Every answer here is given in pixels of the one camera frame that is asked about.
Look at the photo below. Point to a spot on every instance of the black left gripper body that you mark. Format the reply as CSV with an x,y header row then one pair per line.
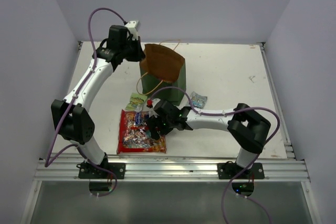
x,y
131,50

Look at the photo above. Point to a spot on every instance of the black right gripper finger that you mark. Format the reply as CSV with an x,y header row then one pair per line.
x,y
153,127
163,128

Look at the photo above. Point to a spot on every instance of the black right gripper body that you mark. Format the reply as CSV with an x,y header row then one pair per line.
x,y
168,120

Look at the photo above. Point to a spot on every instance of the red candy snack bag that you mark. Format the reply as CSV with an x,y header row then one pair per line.
x,y
135,136

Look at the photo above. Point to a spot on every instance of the green Himalaya mints packet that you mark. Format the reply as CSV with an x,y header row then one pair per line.
x,y
136,102

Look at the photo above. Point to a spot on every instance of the small blue silver snack packet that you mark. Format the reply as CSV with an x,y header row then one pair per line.
x,y
198,101

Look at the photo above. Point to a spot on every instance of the green and brown paper bag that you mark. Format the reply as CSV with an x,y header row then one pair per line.
x,y
162,73

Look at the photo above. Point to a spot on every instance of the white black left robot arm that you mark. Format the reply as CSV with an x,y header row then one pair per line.
x,y
71,114

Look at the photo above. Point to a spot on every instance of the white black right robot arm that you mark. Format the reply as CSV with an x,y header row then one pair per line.
x,y
248,127

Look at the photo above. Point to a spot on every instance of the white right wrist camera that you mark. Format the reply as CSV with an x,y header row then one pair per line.
x,y
151,104

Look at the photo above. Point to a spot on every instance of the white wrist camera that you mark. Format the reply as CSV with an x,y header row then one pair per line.
x,y
151,104
133,26

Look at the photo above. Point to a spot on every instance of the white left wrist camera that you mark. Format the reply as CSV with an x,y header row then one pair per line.
x,y
133,26

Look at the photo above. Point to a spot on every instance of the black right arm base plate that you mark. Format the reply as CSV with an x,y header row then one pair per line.
x,y
229,169

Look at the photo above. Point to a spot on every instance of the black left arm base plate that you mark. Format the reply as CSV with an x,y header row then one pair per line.
x,y
109,170

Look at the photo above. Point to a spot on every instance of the aluminium mounting rail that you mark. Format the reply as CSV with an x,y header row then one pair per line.
x,y
172,169

